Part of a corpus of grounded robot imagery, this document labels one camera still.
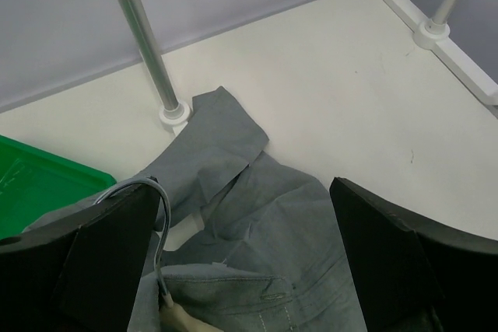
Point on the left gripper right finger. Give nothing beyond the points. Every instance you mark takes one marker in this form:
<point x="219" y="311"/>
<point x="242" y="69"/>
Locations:
<point x="412" y="273"/>

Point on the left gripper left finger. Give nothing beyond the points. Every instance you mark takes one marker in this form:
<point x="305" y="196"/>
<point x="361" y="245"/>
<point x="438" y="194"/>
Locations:
<point x="81" y="272"/>

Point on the cream hanger with metal hook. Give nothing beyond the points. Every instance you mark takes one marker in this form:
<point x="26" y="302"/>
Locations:
<point x="170" y="312"/>

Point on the grey button-up shirt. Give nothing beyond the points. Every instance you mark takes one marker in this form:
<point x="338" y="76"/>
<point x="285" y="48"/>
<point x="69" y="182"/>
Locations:
<point x="270" y="256"/>

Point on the green plastic tray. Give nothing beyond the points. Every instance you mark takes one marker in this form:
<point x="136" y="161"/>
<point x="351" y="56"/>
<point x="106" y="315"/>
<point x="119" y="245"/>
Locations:
<point x="35" y="182"/>

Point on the metal clothes rack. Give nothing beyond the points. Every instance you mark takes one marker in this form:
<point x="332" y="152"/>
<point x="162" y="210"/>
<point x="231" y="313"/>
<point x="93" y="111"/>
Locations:
<point x="428" y="33"/>

